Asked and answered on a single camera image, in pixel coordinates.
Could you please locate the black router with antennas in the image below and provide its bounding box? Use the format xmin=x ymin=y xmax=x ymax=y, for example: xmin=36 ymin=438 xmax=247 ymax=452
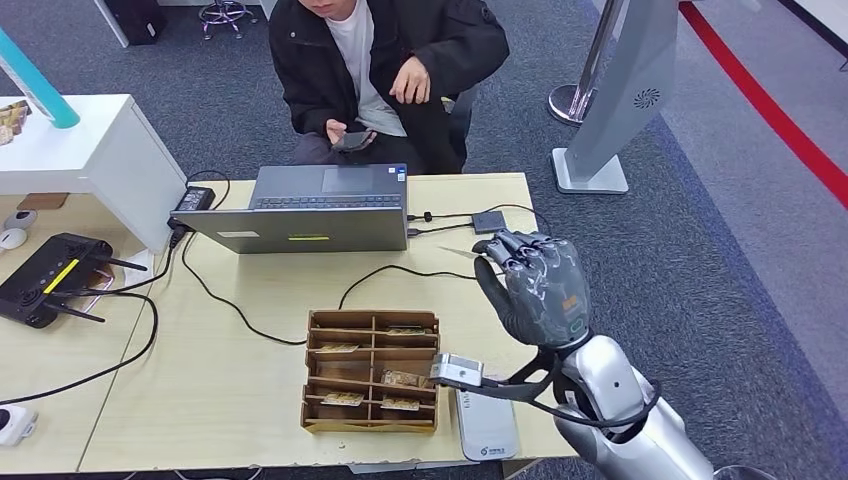
xmin=0 ymin=232 xmax=150 ymax=331

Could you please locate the person's left hand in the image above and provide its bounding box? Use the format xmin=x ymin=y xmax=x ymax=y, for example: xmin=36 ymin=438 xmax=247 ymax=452
xmin=389 ymin=56 xmax=432 ymax=106

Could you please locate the dark smartphone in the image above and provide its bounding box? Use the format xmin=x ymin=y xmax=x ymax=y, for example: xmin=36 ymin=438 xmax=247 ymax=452
xmin=331 ymin=130 xmax=376 ymax=154

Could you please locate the teal tube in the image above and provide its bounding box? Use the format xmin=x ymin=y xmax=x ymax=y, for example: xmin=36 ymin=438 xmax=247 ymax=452
xmin=0 ymin=26 xmax=83 ymax=130

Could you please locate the dark grey USB hub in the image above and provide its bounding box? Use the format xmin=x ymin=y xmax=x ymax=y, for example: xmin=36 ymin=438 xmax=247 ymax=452
xmin=472 ymin=210 xmax=509 ymax=236

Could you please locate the white paper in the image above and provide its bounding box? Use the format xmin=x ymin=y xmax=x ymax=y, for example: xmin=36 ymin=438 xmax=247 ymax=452
xmin=122 ymin=248 xmax=158 ymax=288

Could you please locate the black cabinet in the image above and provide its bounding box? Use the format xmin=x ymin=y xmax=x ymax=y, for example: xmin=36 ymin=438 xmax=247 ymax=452
xmin=102 ymin=0 xmax=169 ymax=48

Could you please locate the thin black adapter cable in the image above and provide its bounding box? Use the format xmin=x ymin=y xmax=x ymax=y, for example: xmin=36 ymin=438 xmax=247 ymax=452
xmin=186 ymin=169 xmax=232 ymax=212

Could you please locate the pink edged flat device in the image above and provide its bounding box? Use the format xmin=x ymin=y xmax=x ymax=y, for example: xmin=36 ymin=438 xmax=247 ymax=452
xmin=79 ymin=263 xmax=118 ymax=314

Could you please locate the chrome stool base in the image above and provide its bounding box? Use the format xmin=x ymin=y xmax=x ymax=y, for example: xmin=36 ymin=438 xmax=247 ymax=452
xmin=197 ymin=0 xmax=260 ymax=42

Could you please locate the black power adapter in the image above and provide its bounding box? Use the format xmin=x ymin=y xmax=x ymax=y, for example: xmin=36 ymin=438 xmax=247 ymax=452
xmin=174 ymin=186 xmax=218 ymax=214

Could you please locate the transparent round object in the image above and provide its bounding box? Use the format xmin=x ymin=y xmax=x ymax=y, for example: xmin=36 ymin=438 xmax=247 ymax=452
xmin=707 ymin=465 xmax=780 ymax=480

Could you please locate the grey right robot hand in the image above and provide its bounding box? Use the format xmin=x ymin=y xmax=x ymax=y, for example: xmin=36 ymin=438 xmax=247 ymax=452
xmin=472 ymin=229 xmax=593 ymax=350

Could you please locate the long black cable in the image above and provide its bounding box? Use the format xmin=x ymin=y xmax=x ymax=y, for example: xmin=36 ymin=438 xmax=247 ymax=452
xmin=166 ymin=202 xmax=554 ymax=347

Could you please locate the black office chair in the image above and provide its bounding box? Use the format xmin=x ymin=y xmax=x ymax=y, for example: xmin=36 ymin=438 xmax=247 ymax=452
xmin=439 ymin=84 xmax=480 ymax=175

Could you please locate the white square device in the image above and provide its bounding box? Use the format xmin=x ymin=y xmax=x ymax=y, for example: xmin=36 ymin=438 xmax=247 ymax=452
xmin=0 ymin=404 xmax=40 ymax=448

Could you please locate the short black hub cable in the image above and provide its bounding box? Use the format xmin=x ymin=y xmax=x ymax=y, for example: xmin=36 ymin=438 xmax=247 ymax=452
xmin=405 ymin=223 xmax=477 ymax=238

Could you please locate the white shelf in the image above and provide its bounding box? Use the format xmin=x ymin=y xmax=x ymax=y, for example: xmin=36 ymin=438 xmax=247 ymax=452
xmin=0 ymin=93 xmax=189 ymax=256

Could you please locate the grey laptop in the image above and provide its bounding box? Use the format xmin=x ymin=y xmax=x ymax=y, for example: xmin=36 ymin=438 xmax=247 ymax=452
xmin=170 ymin=163 xmax=410 ymax=255

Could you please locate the black looping cable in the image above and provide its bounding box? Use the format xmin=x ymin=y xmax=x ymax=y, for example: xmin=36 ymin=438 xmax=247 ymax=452
xmin=0 ymin=291 xmax=161 ymax=407

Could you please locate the person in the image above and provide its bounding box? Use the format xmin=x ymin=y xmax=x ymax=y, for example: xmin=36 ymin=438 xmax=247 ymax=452
xmin=268 ymin=0 xmax=511 ymax=176

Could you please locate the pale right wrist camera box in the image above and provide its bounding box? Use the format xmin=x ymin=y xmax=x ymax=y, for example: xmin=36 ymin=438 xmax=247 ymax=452
xmin=429 ymin=352 xmax=486 ymax=388

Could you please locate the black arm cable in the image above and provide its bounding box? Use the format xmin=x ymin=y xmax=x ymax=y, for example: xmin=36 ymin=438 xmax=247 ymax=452
xmin=526 ymin=378 xmax=664 ymax=431

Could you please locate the short black cable with ferrite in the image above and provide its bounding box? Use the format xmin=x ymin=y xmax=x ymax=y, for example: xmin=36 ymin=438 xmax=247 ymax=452
xmin=405 ymin=210 xmax=477 ymax=224

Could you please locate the wooden card organizer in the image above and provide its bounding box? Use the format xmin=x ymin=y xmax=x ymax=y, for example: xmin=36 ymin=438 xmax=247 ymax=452
xmin=300 ymin=309 xmax=442 ymax=437

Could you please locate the grey round device with lens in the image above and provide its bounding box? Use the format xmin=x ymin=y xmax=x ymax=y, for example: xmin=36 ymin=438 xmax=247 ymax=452
xmin=3 ymin=209 xmax=40 ymax=232

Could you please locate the chrome stanchion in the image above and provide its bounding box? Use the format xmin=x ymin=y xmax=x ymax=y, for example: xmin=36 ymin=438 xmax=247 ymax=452
xmin=547 ymin=0 xmax=628 ymax=128

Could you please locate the silver kiosk stand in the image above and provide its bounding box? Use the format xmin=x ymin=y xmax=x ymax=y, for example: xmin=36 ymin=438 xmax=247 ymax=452
xmin=550 ymin=0 xmax=682 ymax=197

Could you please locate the black router cable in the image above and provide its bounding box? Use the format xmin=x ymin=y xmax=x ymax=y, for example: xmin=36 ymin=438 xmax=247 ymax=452
xmin=49 ymin=241 xmax=179 ymax=298

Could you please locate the white card reader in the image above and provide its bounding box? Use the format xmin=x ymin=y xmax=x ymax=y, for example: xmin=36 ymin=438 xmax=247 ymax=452
xmin=454 ymin=386 xmax=521 ymax=464

